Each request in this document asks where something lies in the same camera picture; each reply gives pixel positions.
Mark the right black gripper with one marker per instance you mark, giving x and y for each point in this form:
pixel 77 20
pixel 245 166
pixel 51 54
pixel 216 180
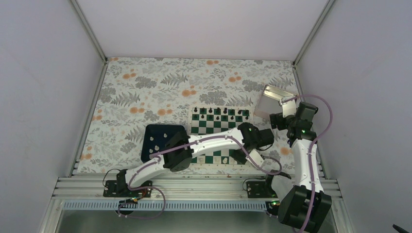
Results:
pixel 277 116

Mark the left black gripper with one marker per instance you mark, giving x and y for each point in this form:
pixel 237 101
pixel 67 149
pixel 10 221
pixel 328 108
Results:
pixel 235 155

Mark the white chess piece king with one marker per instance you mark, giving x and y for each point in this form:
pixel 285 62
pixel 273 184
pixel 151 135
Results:
pixel 217 159

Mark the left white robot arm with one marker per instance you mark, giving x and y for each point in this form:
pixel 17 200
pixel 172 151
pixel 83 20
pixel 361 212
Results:
pixel 182 148

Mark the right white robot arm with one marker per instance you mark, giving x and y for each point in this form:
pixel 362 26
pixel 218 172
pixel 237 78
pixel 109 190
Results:
pixel 303 204

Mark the black chess pieces row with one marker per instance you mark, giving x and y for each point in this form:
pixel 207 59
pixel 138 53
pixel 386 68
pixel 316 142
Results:
pixel 215 113

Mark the green white chess board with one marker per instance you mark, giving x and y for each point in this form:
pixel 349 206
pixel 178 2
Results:
pixel 208 127

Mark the silver metal tin box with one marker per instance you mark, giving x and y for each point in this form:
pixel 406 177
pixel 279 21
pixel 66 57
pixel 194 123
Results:
pixel 268 102

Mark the dark blue plastic tray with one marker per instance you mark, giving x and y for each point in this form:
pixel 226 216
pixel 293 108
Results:
pixel 155 138

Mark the floral patterned table mat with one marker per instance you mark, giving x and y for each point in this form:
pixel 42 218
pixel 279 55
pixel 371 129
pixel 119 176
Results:
pixel 137 92

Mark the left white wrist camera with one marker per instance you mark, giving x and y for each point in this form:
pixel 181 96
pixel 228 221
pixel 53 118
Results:
pixel 255 159

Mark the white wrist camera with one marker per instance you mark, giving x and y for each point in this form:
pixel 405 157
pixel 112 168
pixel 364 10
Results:
pixel 255 159
pixel 288 105

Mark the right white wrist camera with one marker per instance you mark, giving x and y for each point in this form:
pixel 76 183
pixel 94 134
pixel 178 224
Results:
pixel 288 105

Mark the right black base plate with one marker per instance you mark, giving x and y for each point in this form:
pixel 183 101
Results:
pixel 259 189

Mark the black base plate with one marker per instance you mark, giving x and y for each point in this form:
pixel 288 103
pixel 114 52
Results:
pixel 259 189
pixel 113 189

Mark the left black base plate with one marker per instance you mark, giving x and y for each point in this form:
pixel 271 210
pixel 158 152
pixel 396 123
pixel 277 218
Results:
pixel 113 189

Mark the aluminium rail frame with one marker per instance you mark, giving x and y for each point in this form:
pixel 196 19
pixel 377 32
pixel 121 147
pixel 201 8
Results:
pixel 174 187

